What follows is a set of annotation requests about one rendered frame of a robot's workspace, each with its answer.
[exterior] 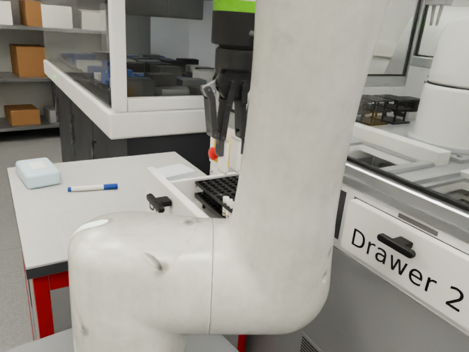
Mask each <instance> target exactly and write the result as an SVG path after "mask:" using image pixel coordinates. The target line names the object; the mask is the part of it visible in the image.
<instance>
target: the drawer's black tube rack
mask: <svg viewBox="0 0 469 352"><path fill-rule="evenodd" d="M238 180H239V175H235V176H230V177H221V178H216V179H206V180H203V181H204V183H206V184H208V185H209V186H210V187H211V188H213V189H214V190H215V191H217V192H218V193H219V195H222V196H229V198H231V199H232V201H235V196H236V191H237V185H238ZM195 198H196V199H198V200H199V201H200V202H201V203H202V208H203V209H204V208H207V209H209V210H210V211H211V212H212V213H213V214H215V215H216V216H217V218H219V219H226V216H223V206H222V205H220V204H219V203H218V202H216V201H215V200H214V199H213V198H212V197H211V196H209V195H208V194H207V193H205V192H204V191H203V192H198V193H195Z"/></svg>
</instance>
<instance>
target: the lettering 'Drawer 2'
mask: <svg viewBox="0 0 469 352"><path fill-rule="evenodd" d="M356 231H357V232H358V233H360V234H361V235H362V237H363V242H362V245H361V246H358V245H356V244H354V241H355V234H356ZM364 243H365V237H364V235H363V233H362V232H361V231H359V230H357V229H356V228H355V229H354V233H353V237H352V244H353V245H354V246H356V247H358V248H362V247H363V246H364ZM371 245H373V246H374V247H375V244H373V243H372V244H371V242H368V248H367V252H366V253H367V254H369V249H370V246H371ZM378 249H380V250H382V251H383V252H384V254H385V255H382V254H381V253H376V254H375V258H376V260H377V261H379V262H382V264H385V260H386V256H387V254H386V252H385V250H384V249H382V248H380V247H378ZM378 255H381V256H383V257H384V258H383V260H382V261H380V260H379V259H378ZM398 263H399V274H400V275H402V274H403V271H404V270H405V268H406V267H407V265H408V264H407V263H406V264H405V265H404V266H403V268H402V270H401V260H400V259H397V261H396V262H395V264H394V266H393V255H391V269H392V270H394V268H395V267H396V265H397V264H398ZM413 271H416V272H418V273H419V275H420V278H419V277H417V276H416V275H414V274H413V273H412V272H413ZM411 275H412V276H414V277H415V278H417V279H418V280H420V281H422V274H421V272H420V271H419V270H417V269H411V271H410V272H409V279H410V281H411V282H412V283H413V284H414V285H416V286H420V284H417V283H415V282H414V281H413V280H412V277H411ZM431 281H432V282H434V283H437V281H435V280H433V279H432V280H431V278H430V277H428V279H427V283H426V286H425V289H424V290H425V291H426V292H427V290H428V287H429V283H430V282H431ZM451 289H454V290H457V291H458V292H459V293H460V298H459V299H456V300H450V301H446V303H445V304H446V305H448V306H450V307H451V308H453V309H455V310H456V311H457V312H459V309H457V308H456V307H454V306H453V305H451V303H454V302H460V301H462V299H463V293H462V291H461V290H459V289H458V288H456V287H454V286H451Z"/></svg>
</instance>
